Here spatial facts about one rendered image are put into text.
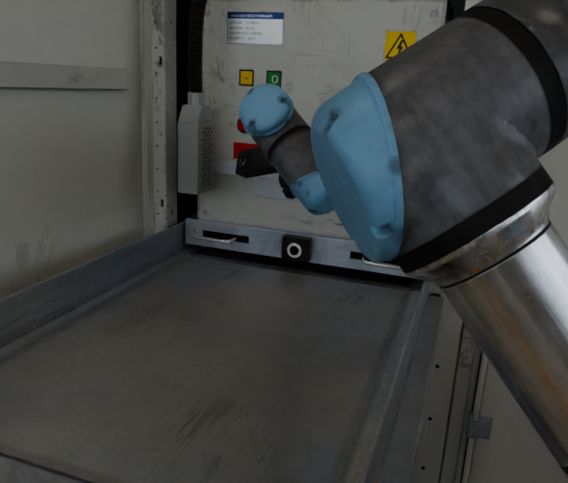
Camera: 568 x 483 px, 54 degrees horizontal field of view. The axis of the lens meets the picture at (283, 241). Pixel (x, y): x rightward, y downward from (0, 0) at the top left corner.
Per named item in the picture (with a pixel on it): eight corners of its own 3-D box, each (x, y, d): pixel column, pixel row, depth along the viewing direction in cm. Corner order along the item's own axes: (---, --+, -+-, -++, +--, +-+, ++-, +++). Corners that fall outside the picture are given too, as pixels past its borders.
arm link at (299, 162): (378, 159, 73) (330, 103, 77) (307, 205, 72) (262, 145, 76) (375, 185, 80) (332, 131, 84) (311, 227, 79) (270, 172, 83)
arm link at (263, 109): (256, 145, 75) (224, 102, 78) (277, 174, 85) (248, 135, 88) (303, 109, 74) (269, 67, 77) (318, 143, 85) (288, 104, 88)
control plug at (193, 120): (198, 195, 112) (198, 105, 107) (176, 193, 113) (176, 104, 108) (215, 189, 119) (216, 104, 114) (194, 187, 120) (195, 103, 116)
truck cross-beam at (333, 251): (425, 280, 111) (429, 251, 109) (185, 243, 127) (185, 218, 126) (428, 272, 115) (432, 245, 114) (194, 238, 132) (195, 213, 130)
